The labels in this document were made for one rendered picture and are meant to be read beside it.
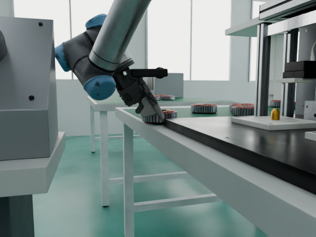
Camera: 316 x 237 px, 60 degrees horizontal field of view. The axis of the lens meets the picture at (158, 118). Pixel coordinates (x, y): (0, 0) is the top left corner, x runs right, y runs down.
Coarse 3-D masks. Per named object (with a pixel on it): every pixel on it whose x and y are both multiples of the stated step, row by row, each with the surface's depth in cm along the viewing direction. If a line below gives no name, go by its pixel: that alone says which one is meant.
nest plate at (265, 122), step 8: (232, 120) 70; (240, 120) 67; (248, 120) 64; (256, 120) 64; (264, 120) 64; (272, 120) 64; (280, 120) 64; (288, 120) 64; (296, 120) 64; (304, 120) 64; (312, 120) 64; (264, 128) 58; (272, 128) 57; (280, 128) 58; (288, 128) 58; (296, 128) 59; (304, 128) 59
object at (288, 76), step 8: (288, 64) 67; (296, 64) 65; (304, 64) 63; (312, 64) 63; (288, 72) 67; (296, 72) 65; (304, 72) 63; (312, 72) 63; (280, 80) 67; (288, 80) 64; (296, 80) 63; (304, 80) 63; (312, 80) 64
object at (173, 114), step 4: (164, 112) 82; (168, 112) 83; (172, 112) 84; (176, 112) 85; (152, 116) 82; (156, 116) 82; (164, 116) 82; (168, 116) 82; (172, 116) 83; (176, 116) 85; (144, 120) 84; (148, 120) 83; (152, 120) 82; (156, 120) 82; (160, 120) 82
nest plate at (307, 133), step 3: (306, 132) 48; (309, 132) 47; (312, 132) 47; (315, 132) 47; (306, 135) 48; (309, 135) 47; (312, 135) 46; (315, 135) 46; (306, 138) 48; (309, 138) 47; (312, 138) 46; (315, 138) 46
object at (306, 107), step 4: (308, 104) 71; (312, 104) 70; (304, 108) 72; (308, 108) 71; (312, 108) 70; (304, 112) 72; (308, 112) 71; (312, 112) 70; (304, 116) 72; (308, 116) 71; (312, 116) 70
